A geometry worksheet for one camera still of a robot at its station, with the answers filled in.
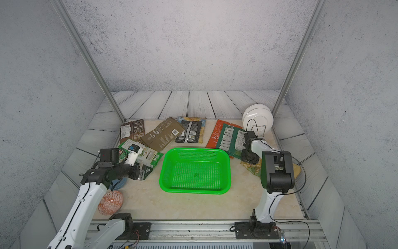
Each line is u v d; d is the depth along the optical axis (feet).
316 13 2.38
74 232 1.31
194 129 3.58
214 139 3.54
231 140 3.44
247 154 2.67
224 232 2.44
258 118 3.35
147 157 3.23
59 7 2.30
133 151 2.23
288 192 1.67
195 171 3.07
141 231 2.39
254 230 2.16
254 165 3.06
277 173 1.65
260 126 3.25
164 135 3.55
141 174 2.24
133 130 3.74
